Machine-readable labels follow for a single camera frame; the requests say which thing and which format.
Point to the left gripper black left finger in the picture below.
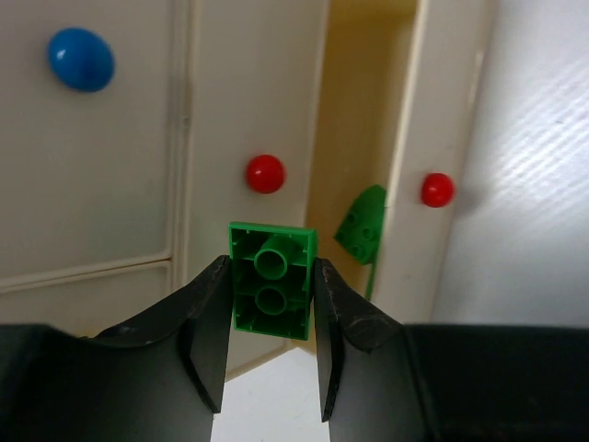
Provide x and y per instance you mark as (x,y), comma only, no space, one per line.
(158,376)

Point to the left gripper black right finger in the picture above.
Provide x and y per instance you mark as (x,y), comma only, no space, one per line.
(381,380)

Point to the green lego plate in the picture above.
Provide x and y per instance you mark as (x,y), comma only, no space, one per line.
(360,231)

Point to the green lego brick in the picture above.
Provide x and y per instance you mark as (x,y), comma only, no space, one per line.
(272,268)

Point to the cream drawer cabinet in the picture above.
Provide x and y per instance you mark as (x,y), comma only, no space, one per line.
(134,132)

